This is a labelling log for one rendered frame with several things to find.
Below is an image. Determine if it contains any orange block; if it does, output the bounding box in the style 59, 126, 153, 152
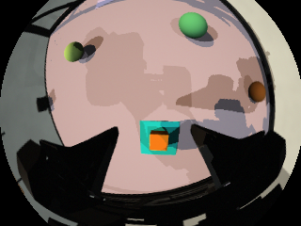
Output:
150, 130, 168, 151

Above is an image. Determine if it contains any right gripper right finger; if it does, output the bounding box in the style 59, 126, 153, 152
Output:
190, 124, 265, 189

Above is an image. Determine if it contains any brown ball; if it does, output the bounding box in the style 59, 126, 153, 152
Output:
248, 81, 266, 103

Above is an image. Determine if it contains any teal rectangle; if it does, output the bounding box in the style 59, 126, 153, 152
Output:
140, 121, 180, 155

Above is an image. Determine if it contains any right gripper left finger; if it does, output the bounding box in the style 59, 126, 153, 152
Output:
40, 126, 119, 198

